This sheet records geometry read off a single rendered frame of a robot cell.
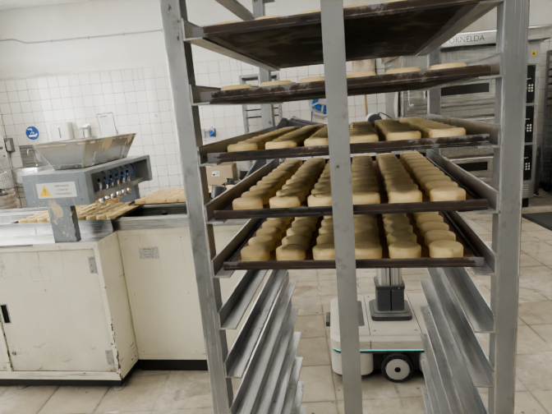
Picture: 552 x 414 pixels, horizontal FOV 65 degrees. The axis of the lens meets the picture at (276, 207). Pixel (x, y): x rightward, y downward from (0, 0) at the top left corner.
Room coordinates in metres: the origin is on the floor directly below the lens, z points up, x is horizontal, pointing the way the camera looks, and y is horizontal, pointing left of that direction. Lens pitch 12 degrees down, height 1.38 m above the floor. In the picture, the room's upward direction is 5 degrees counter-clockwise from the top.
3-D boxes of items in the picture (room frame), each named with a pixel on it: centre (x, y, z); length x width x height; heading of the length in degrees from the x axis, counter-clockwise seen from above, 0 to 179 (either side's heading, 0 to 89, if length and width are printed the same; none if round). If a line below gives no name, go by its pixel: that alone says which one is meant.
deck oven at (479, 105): (5.39, -2.31, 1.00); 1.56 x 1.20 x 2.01; 87
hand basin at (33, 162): (6.14, 3.26, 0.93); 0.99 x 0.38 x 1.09; 87
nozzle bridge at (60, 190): (2.41, 0.98, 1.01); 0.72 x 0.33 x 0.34; 171
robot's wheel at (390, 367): (1.95, -0.53, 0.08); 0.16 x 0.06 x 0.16; 82
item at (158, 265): (2.33, 0.48, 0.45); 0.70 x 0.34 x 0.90; 81
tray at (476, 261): (0.93, -0.16, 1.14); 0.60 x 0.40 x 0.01; 168
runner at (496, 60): (0.89, -0.35, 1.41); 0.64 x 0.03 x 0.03; 168
